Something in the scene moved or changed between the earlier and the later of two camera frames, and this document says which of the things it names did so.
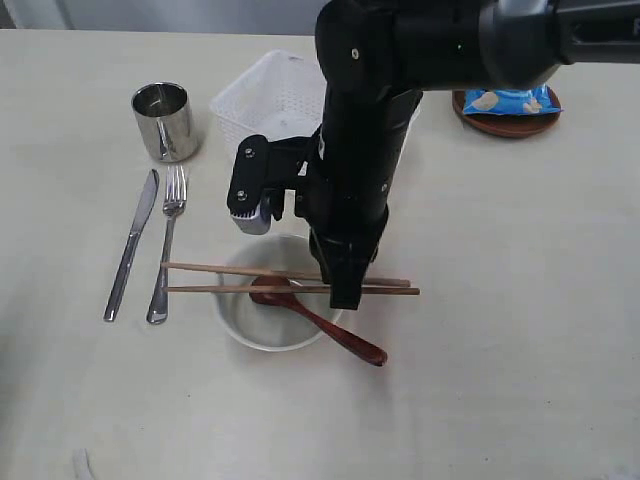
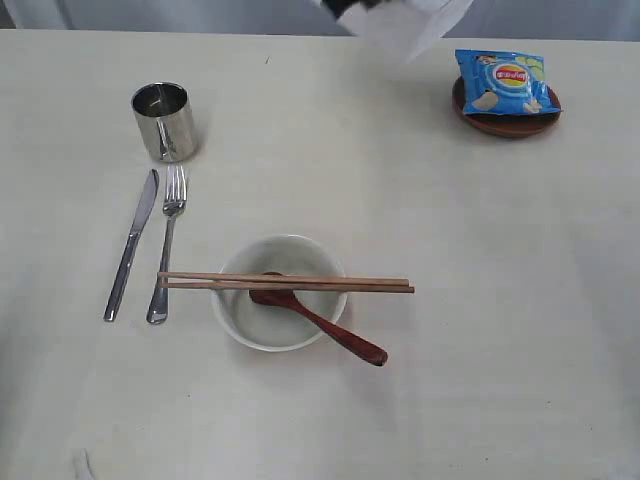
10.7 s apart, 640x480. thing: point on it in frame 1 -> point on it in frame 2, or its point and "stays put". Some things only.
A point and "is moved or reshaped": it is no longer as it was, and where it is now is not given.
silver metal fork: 174,202 stays put
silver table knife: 131,246 stays put
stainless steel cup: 165,117 stays put
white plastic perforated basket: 282,95 is moved or reshaped
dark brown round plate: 505,125 stays put
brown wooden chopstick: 279,272 -> 287,277
